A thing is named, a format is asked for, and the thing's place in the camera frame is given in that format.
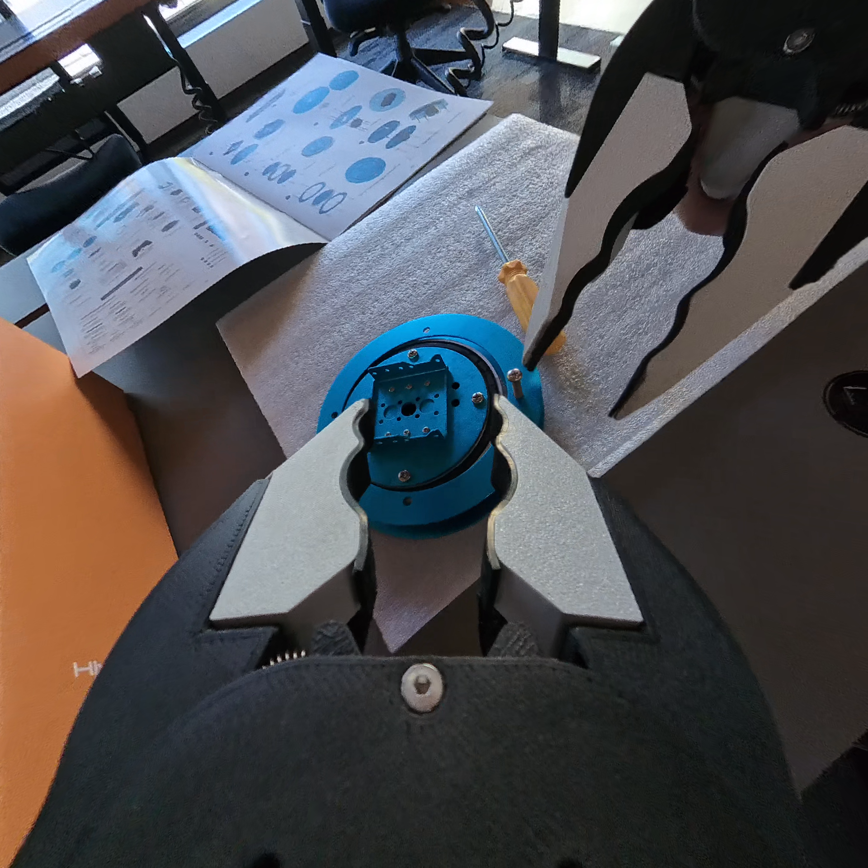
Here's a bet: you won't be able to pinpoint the orange kit box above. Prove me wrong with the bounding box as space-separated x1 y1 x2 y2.
0 317 179 849

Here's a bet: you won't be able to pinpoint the person's dark trousers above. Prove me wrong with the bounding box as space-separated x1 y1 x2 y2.
800 753 868 868

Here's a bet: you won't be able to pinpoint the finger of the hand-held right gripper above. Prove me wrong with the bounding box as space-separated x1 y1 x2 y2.
609 125 868 418
522 71 693 373

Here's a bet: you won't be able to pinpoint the black round desk grommet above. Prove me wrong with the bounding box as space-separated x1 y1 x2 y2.
822 369 868 436

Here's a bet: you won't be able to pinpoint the open instruction booklet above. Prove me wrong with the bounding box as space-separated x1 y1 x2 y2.
27 53 494 377

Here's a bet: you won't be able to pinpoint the black saddle stool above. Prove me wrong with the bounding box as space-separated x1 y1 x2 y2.
322 0 463 96
0 133 143 255

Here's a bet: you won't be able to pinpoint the yellow-handled screwdriver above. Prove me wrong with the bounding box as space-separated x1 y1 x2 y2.
475 205 567 357

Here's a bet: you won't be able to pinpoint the white foam sheet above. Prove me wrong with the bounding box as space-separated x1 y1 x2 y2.
216 113 868 653

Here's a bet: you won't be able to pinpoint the short coiled cable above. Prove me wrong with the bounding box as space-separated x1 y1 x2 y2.
178 57 221 130

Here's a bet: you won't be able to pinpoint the blue round metal base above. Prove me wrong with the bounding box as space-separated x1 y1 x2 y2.
317 313 545 540

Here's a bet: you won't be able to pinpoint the person's right hand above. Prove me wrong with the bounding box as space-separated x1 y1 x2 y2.
678 186 738 236

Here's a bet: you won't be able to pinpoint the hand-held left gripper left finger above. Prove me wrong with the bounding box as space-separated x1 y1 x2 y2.
209 399 374 635

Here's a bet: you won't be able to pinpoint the long coiled cable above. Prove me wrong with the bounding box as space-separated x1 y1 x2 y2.
444 0 504 97

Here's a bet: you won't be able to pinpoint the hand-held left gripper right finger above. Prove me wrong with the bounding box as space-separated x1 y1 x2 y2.
485 393 645 633

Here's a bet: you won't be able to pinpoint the wooden-edged standing desk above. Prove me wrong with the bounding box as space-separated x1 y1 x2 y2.
0 0 225 164
502 0 604 72

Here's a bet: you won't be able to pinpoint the grey desk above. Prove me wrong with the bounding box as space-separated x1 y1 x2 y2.
0 112 868 791

